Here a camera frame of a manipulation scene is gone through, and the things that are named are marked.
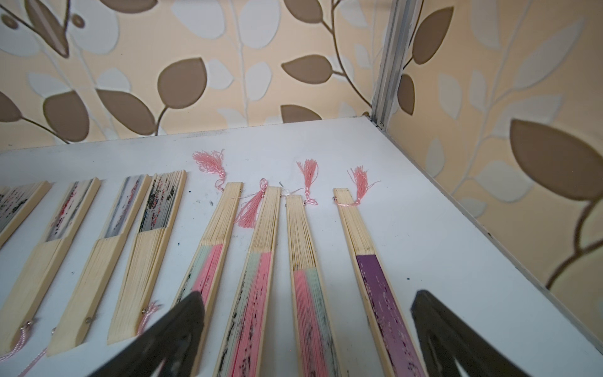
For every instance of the folding fan plain wood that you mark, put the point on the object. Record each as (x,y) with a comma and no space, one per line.
(42,264)

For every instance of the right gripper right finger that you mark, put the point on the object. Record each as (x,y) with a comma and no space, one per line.
(448,344)

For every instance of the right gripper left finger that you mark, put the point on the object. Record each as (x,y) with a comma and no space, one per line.
(168,348)

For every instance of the folding fan pink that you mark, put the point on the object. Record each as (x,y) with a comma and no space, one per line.
(317,350)
(205,270)

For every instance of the folding fan black print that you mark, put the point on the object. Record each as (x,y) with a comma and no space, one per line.
(17,204)

